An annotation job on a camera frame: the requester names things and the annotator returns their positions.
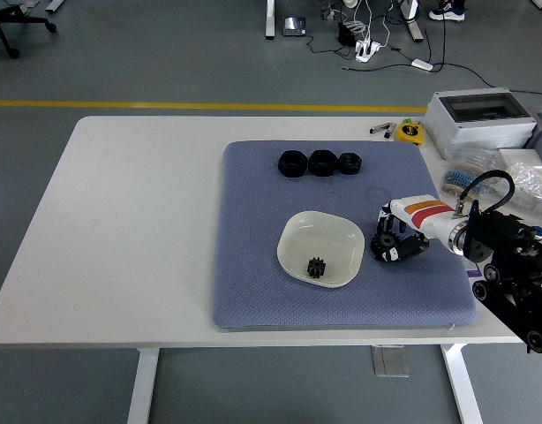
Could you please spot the yellow tape measure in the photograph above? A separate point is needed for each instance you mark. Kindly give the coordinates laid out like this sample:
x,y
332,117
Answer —
x,y
408,131

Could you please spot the black marker pen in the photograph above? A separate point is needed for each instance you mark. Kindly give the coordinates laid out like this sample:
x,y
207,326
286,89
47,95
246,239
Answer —
x,y
387,133

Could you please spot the black desk phone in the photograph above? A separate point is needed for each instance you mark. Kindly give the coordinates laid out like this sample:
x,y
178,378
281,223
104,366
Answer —
x,y
294,25

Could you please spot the grey electrical enclosure box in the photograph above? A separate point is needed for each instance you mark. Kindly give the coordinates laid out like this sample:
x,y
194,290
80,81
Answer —
x,y
483,128

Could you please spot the small black hex nut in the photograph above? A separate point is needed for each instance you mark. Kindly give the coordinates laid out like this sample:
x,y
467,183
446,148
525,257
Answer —
x,y
350,163

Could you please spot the small black gear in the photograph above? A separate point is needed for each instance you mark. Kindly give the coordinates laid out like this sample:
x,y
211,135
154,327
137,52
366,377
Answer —
x,y
316,268

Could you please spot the white power strip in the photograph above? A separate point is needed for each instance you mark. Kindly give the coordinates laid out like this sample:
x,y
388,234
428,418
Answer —
x,y
367,49

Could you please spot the silver marker pen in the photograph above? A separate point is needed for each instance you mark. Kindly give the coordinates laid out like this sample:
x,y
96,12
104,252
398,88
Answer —
x,y
379,129

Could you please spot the white desk leg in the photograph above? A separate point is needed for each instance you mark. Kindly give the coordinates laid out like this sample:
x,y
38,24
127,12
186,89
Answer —
x,y
269,20
413,24

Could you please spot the white sneakers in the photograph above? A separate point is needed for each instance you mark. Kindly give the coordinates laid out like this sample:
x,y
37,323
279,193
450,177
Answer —
x,y
447,14

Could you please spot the purple-edged printed sheet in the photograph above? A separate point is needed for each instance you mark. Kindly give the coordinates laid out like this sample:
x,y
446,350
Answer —
x,y
473,270

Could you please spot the large black hex nut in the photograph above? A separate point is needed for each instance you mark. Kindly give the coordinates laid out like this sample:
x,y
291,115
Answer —
x,y
322,163
291,164

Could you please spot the black small box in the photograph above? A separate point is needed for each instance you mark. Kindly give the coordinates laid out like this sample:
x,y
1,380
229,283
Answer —
x,y
345,33

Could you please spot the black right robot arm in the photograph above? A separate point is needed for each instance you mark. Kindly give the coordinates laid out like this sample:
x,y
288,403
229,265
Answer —
x,y
509,238

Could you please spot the white table leg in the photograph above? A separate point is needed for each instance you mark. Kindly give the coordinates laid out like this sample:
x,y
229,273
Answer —
x,y
144,384
463,384

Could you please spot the clear bag of resistors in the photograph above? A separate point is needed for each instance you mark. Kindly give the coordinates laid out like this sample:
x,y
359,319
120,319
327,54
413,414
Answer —
x,y
463,176

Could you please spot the blue-grey padded mat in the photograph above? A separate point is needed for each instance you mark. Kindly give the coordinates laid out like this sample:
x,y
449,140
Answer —
x,y
324,309

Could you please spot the white power adapter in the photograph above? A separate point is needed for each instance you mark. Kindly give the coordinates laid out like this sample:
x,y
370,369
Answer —
x,y
422,64

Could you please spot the white square plate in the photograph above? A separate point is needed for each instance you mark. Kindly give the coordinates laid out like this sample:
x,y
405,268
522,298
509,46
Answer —
x,y
324,238

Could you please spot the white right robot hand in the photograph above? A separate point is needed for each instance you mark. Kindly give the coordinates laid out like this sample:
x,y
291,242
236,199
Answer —
x,y
430,216

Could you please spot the metal floor plate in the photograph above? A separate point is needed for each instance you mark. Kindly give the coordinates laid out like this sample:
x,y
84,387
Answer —
x,y
390,361

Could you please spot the large black gear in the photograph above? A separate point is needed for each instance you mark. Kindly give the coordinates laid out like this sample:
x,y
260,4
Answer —
x,y
383,243

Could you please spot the white flat box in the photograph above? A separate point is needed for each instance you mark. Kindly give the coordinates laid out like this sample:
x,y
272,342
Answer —
x,y
520,158

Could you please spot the black office chair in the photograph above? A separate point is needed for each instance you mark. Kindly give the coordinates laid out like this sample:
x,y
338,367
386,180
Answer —
x,y
6,17

